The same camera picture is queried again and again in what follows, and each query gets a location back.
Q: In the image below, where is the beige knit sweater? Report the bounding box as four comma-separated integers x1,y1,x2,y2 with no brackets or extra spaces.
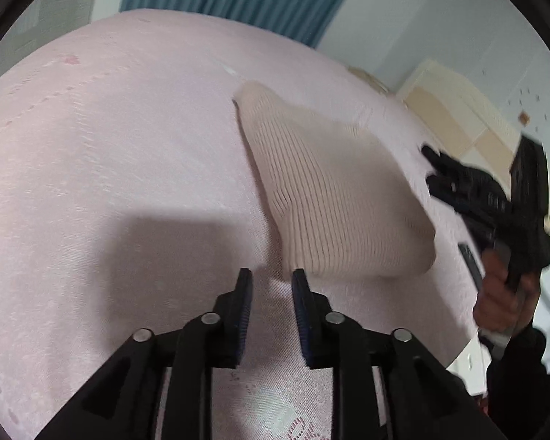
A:
233,81,437,280

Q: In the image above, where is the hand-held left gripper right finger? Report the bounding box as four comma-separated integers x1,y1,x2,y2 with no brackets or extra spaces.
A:
291,269,509,440

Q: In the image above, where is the person's right hand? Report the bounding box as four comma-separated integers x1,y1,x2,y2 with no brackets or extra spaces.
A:
473,244,540,336

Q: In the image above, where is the cream wooden headboard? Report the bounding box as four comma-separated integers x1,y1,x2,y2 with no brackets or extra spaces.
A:
396,59,525,179

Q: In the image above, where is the pink patterned bed blanket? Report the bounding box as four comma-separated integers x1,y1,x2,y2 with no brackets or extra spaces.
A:
0,8,487,440

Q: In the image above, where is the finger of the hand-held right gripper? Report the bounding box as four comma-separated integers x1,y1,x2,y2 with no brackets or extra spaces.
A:
421,144,489,186
426,173,491,218

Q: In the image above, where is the person's right forearm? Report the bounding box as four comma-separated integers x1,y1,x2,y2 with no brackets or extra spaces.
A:
479,323,550,440

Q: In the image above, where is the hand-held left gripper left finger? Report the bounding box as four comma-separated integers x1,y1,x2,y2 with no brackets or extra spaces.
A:
34,268,254,440

